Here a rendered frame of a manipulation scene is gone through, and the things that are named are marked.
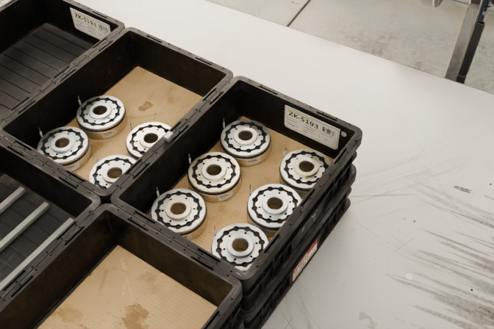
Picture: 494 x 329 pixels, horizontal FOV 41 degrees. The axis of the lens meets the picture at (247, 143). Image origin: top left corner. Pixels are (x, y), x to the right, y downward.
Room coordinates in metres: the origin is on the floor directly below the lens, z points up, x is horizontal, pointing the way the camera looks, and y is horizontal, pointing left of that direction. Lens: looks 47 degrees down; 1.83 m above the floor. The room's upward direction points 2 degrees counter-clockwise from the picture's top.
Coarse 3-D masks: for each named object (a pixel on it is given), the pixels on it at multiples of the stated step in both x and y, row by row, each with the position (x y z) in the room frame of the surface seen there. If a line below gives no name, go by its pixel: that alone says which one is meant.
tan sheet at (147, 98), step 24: (144, 72) 1.16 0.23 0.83; (120, 96) 1.08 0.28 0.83; (144, 96) 1.08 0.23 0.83; (168, 96) 1.07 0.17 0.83; (192, 96) 1.07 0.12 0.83; (72, 120) 1.01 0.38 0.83; (144, 120) 1.00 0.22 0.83; (168, 120) 1.00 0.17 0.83; (96, 144) 0.93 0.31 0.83; (120, 144) 0.93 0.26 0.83
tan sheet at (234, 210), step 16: (272, 144) 0.92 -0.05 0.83; (288, 144) 0.92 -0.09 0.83; (272, 160) 0.88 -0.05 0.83; (256, 176) 0.84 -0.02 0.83; (272, 176) 0.83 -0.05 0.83; (240, 192) 0.80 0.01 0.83; (208, 208) 0.76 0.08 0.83; (224, 208) 0.76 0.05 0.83; (240, 208) 0.76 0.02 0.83; (208, 224) 0.72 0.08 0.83; (224, 224) 0.72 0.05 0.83; (192, 240) 0.69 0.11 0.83; (208, 240) 0.69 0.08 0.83
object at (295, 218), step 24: (216, 96) 0.96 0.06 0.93; (288, 96) 0.96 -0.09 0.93; (192, 120) 0.90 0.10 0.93; (336, 120) 0.89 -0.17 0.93; (168, 144) 0.84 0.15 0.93; (360, 144) 0.84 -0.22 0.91; (144, 168) 0.79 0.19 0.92; (336, 168) 0.77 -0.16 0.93; (120, 192) 0.72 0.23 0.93; (144, 216) 0.67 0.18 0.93; (216, 264) 0.57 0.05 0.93; (264, 264) 0.57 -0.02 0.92
